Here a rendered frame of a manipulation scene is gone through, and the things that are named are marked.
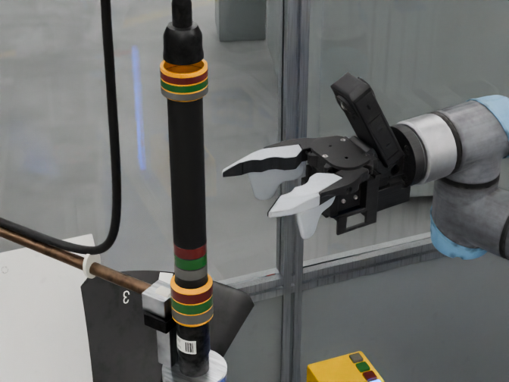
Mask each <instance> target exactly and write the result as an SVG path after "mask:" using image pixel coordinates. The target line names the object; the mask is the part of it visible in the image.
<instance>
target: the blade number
mask: <svg viewBox="0 0 509 382"><path fill-rule="evenodd" d="M133 294H134V292H133V291H131V290H128V289H126V288H124V287H119V308H132V307H133Z"/></svg>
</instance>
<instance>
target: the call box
mask: <svg viewBox="0 0 509 382"><path fill-rule="evenodd" d="M358 352H359V353H360V355H361V356H362V358H363V359H364V360H363V362H366V363H367V364H368V365H369V366H370V371H373V372H374V374H375V375H376V376H377V379H376V380H380V381H381V382H385V381H384V380H383V379H382V378H381V376H380V375H379V373H378V372H377V371H376V369H375V368H374V367H373V366H372V365H371V363H370V362H369V360H368V359H367V357H366V356H365V355H364V354H363V353H362V351H358ZM354 353H357V352H353V353H350V354H347V355H342V356H339V357H335V358H333V359H327V360H324V361H321V362H316V363H313V364H309V365H308V366H307V382H367V381H366V380H365V378H364V377H363V375H362V374H363V372H359V370H358V369H357V368H356V364H357V363H353V362H352V361H351V359H350V358H349V355H351V354H354ZM364 372H367V371H364ZM372 381H374V380H372ZM369 382H371V381H369Z"/></svg>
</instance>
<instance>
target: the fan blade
mask: <svg viewBox="0 0 509 382"><path fill-rule="evenodd" d="M120 272H121V273H124V274H127V275H129V276H131V277H134V278H136V279H139V280H142V281H144V282H146V283H150V284H151V285H152V284H153V283H155V282H156V281H157V280H159V275H160V272H162V273H170V274H173V276H174V275H175V273H174V272H169V271H120ZM119 287H121V286H118V285H117V284H114V283H112V282H109V281H107V280H104V279H101V278H100V277H96V276H95V277H94V278H88V277H87V278H86V280H85V281H84V282H83V284H82V285H81V286H80V289H81V293H82V298H83V307H84V313H85V319H86V329H87V335H88V341H89V352H90V359H91V366H92V380H93V382H163V380H162V365H163V364H161V363H159V362H158V344H157V330H155V329H153V328H151V327H148V326H146V325H144V314H145V313H146V312H147V311H146V310H143V308H142V295H141V294H138V293H135V292H134V294H133V307H132V308H119ZM213 303H214V313H213V317H212V319H211V320H210V345H211V350H212V351H215V352H216V353H218V354H219V355H221V356H222V357H224V356H225V354H226V351H227V350H228V348H229V347H230V345H231V343H232V341H233V340H234V338H235V337H236V334H237V333H238V332H239V330H240V328H241V326H242V325H243V323H244V322H245V320H246V318H247V317H248V315H249V313H250V312H251V310H252V309H253V307H254V306H255V305H254V303H253V302H252V300H251V297H250V295H248V294H247V293H245V292H243V291H241V290H238V289H236V288H233V287H231V286H227V285H226V284H223V283H219V282H216V281H213Z"/></svg>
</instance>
